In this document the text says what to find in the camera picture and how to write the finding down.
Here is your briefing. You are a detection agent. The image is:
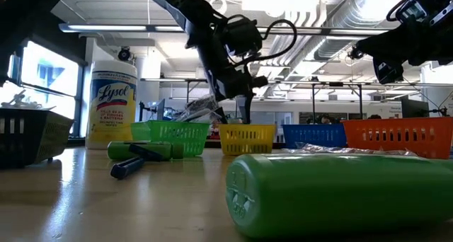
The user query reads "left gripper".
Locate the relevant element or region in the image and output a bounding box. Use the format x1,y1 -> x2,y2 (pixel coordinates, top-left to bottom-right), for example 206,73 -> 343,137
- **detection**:
196,29 -> 270,125

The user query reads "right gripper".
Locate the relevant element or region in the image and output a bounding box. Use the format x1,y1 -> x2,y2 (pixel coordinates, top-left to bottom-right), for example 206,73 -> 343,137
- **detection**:
356,8 -> 453,84

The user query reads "green toothbrush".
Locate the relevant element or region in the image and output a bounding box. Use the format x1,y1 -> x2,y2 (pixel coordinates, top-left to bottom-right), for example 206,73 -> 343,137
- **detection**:
175,107 -> 213,123

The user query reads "yellow plastic basket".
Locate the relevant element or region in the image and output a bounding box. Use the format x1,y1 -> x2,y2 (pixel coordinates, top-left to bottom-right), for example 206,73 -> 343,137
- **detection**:
218,124 -> 277,156

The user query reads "green plastic basket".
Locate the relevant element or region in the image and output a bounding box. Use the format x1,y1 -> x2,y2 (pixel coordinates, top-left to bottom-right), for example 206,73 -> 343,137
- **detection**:
130,120 -> 211,158

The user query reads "black monitor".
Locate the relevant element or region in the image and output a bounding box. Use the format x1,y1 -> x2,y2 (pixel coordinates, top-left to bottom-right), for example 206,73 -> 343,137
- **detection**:
401,98 -> 431,118

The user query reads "blue plastic basket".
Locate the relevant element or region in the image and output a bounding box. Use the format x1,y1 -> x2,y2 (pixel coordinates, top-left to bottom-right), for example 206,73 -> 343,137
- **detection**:
282,124 -> 348,149

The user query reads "orange plastic basket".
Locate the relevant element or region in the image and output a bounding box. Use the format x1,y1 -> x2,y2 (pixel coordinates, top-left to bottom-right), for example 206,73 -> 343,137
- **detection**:
341,117 -> 453,161

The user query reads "person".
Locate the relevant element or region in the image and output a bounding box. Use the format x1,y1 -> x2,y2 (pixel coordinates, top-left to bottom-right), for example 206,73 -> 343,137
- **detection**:
318,113 -> 337,125

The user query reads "red toothbrush in clear bag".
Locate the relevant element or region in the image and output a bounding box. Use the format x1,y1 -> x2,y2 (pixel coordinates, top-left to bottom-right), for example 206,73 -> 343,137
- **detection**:
281,142 -> 418,157

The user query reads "Lysol wipes canister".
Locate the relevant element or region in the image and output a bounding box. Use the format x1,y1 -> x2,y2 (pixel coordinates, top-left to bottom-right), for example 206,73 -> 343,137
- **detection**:
86,59 -> 138,150

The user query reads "overhead light bar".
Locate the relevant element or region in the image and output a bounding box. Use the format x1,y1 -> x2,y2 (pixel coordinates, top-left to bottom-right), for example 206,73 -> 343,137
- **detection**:
58,22 -> 390,36

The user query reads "black plastic basket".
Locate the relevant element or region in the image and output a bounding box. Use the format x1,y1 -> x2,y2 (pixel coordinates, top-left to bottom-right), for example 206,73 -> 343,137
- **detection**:
0,108 -> 75,168

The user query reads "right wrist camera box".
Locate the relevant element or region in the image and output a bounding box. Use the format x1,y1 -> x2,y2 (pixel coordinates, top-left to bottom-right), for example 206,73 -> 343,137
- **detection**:
387,0 -> 431,23

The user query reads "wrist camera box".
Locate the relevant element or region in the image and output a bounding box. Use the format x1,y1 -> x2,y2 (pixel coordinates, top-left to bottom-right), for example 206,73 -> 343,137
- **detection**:
222,15 -> 265,57
387,0 -> 431,23

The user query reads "silver ribbed air duct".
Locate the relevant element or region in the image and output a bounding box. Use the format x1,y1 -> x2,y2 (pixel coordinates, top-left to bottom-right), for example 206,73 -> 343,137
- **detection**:
313,8 -> 369,61

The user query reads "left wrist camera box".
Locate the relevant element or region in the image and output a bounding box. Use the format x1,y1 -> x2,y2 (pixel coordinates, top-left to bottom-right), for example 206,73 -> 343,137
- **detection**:
222,15 -> 265,57

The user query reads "black background station frame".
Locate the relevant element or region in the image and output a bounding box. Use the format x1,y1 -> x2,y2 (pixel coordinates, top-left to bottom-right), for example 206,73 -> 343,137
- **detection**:
185,78 -> 364,125

